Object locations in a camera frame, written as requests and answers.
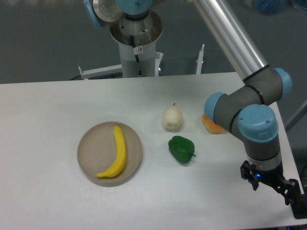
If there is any white base bracket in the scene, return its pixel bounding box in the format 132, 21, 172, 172
78, 64, 122, 80
196, 44, 205, 74

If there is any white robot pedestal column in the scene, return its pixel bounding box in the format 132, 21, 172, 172
110, 10, 163, 78

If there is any white left base bracket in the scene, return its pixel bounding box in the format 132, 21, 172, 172
78, 64, 122, 80

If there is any green bell pepper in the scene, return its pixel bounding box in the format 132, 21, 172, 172
168, 136, 195, 164

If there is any blue bag in background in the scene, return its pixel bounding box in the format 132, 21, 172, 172
252, 0, 288, 15

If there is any white pear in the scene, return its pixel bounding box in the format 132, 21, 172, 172
162, 103, 183, 132

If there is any white right base bracket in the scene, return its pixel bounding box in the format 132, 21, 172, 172
196, 44, 205, 74

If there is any beige round plate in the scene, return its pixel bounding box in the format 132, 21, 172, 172
77, 122, 143, 187

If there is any grey metal leg at right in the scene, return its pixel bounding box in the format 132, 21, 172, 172
284, 100, 307, 132

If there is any orange bread roll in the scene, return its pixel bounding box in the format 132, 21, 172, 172
202, 114, 227, 134

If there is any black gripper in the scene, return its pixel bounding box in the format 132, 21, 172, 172
240, 161, 300, 205

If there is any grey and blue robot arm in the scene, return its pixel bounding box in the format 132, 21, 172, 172
84, 0, 305, 207

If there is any black box at table edge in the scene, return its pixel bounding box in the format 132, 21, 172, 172
290, 190, 307, 219

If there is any yellow banana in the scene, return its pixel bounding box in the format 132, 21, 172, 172
96, 125, 127, 178

